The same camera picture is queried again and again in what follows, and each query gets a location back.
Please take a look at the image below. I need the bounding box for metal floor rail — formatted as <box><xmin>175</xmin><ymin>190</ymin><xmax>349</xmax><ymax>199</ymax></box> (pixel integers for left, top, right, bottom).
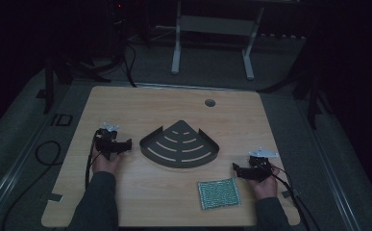
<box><xmin>0</xmin><ymin>121</ymin><xmax>52</xmax><ymax>225</ymax></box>
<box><xmin>308</xmin><ymin>126</ymin><xmax>365</xmax><ymax>231</ymax></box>

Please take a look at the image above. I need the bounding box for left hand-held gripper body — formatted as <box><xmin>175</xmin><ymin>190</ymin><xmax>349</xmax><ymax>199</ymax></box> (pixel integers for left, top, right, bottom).
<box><xmin>93</xmin><ymin>122</ymin><xmax>126</xmax><ymax>161</ymax></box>

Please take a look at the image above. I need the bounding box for black floor cable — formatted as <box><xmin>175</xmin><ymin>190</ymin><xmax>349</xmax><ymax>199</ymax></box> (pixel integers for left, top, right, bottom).
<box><xmin>0</xmin><ymin>140</ymin><xmax>63</xmax><ymax>231</ymax></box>

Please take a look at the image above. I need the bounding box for white metal desk frame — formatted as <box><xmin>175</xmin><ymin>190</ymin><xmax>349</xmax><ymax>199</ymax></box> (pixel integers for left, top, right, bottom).
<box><xmin>170</xmin><ymin>0</ymin><xmax>266</xmax><ymax>82</ymax></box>

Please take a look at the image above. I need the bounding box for black hanging cable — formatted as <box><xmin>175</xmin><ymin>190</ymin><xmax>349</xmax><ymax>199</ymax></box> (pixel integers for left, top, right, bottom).
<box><xmin>122</xmin><ymin>41</ymin><xmax>138</xmax><ymax>89</ymax></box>

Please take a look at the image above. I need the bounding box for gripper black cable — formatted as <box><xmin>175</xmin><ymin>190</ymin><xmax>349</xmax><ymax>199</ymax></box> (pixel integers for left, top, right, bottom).
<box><xmin>84</xmin><ymin>129</ymin><xmax>103</xmax><ymax>191</ymax></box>
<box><xmin>267</xmin><ymin>163</ymin><xmax>322</xmax><ymax>231</ymax></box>

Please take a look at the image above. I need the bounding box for green dish cloth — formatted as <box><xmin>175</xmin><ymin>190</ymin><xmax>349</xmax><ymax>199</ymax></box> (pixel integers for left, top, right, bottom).
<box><xmin>196</xmin><ymin>177</ymin><xmax>242</xmax><ymax>211</ymax></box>

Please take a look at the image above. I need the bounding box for person's left hand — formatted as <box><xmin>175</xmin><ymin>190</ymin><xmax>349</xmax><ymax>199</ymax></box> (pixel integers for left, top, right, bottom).
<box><xmin>91</xmin><ymin>147</ymin><xmax>124</xmax><ymax>176</ymax></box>

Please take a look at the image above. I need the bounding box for black metal corner shelf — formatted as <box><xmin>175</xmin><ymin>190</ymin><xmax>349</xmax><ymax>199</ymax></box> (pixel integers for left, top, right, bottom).
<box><xmin>138</xmin><ymin>119</ymin><xmax>220</xmax><ymax>169</ymax></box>

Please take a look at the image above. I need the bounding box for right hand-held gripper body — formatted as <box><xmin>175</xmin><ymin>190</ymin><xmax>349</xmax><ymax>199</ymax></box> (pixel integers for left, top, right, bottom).
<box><xmin>244</xmin><ymin>146</ymin><xmax>281</xmax><ymax>184</ymax></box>

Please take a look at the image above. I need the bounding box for black metal stand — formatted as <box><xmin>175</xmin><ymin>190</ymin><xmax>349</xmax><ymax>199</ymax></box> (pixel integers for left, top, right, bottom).
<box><xmin>256</xmin><ymin>71</ymin><xmax>334</xmax><ymax>131</ymax></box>
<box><xmin>41</xmin><ymin>56</ymin><xmax>112</xmax><ymax>116</ymax></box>

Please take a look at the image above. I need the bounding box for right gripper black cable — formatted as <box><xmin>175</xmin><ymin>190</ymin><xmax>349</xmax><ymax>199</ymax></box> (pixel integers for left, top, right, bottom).
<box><xmin>267</xmin><ymin>163</ymin><xmax>322</xmax><ymax>231</ymax></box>

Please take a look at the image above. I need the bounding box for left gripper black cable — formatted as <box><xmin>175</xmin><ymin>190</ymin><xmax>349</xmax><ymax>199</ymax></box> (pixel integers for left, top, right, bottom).
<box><xmin>84</xmin><ymin>129</ymin><xmax>103</xmax><ymax>191</ymax></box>

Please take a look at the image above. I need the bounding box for person's right hand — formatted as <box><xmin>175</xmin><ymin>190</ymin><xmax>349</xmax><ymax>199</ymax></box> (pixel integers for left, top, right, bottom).
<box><xmin>249</xmin><ymin>163</ymin><xmax>282</xmax><ymax>201</ymax></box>

